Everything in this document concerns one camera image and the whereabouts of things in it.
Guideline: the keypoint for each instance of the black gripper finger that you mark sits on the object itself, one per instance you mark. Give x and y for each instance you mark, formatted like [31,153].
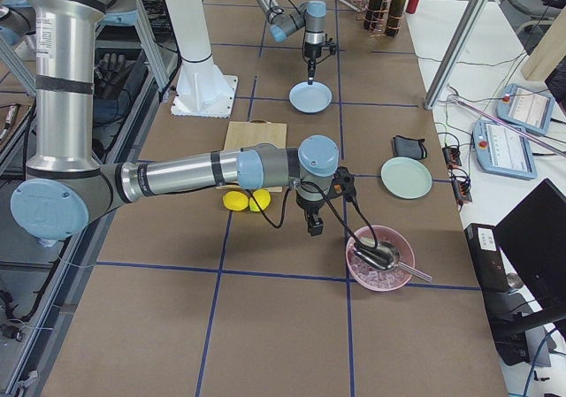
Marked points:
[311,71]
[315,224]

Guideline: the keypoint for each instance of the black computer box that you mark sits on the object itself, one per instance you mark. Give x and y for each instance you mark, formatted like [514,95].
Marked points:
[516,329]

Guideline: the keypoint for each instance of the teach pendant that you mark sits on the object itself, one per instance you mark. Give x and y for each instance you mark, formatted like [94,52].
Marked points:
[526,107]
[503,150]

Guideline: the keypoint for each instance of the pink rod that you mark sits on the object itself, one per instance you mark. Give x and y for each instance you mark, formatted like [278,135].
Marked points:
[504,125]

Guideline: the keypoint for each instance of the orange black adapter box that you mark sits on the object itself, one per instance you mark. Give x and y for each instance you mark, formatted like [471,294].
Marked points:
[452,156]

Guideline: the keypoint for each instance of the yellow lemon right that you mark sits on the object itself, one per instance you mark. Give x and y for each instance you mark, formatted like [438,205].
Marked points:
[259,200]

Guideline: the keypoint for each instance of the pink bowl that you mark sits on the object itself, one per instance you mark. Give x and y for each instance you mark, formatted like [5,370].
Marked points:
[377,280]

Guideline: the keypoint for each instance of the teach pendant far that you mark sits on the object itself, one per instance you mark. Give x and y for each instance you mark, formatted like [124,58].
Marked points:
[526,107]

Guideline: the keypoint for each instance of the metal scoop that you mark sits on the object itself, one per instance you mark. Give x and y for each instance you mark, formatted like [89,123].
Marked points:
[384,256]

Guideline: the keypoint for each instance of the aluminium frame post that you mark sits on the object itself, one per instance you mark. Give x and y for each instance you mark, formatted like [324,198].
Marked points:
[469,19]

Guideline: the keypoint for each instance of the green plate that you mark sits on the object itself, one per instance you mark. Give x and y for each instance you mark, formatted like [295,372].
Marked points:
[406,178]

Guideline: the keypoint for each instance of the yellow lemon left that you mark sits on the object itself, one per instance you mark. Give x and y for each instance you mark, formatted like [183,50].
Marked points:
[235,201]

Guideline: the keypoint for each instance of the yellow lemon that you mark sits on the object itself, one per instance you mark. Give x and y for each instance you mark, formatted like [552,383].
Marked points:
[259,200]
[235,201]

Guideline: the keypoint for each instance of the teach pendant near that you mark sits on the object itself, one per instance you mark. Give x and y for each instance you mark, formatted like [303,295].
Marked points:
[503,150]

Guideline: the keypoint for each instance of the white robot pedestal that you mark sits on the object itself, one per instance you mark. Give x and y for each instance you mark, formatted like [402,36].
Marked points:
[202,90]

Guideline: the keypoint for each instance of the copper wire bottle rack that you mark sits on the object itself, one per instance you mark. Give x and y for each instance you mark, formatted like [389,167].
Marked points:
[379,19]

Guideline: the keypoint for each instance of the dark wine bottle back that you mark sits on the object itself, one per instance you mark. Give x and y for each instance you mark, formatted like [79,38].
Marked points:
[371,14]

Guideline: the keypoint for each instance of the black monitor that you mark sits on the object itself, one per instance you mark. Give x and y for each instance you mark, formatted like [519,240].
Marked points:
[532,237]

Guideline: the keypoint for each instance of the dark wine bottle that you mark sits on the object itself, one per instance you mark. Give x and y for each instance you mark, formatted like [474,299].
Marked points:
[371,14]
[396,8]

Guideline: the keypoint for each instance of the dark wine bottle front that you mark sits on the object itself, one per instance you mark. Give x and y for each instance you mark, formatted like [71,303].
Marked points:
[396,8]

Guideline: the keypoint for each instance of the dark grey folded cloth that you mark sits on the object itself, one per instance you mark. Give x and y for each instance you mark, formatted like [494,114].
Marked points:
[409,147]

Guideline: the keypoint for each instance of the light blue plate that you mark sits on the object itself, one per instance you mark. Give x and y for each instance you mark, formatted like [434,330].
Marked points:
[310,98]

